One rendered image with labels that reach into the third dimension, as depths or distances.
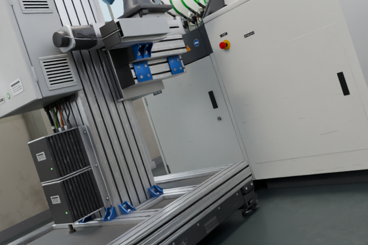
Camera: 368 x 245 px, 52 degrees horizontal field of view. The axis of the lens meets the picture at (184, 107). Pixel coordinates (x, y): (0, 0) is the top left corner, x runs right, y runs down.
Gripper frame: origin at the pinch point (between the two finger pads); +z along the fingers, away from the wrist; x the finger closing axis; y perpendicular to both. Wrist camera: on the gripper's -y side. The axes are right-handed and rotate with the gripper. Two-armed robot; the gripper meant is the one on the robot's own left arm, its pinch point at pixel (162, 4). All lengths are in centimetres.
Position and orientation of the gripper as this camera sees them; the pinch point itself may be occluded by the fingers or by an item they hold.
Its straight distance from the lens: 243.2
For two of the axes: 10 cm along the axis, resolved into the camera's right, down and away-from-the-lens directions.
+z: 8.6, 4.6, 2.5
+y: -2.9, 8.1, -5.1
